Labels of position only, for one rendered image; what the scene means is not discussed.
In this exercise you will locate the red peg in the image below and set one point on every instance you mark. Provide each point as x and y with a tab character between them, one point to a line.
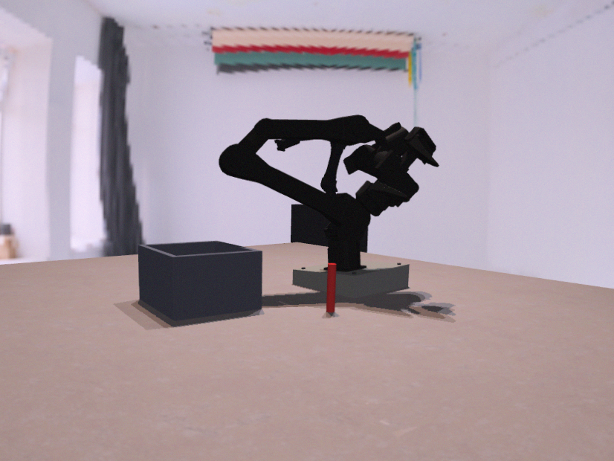
331	287

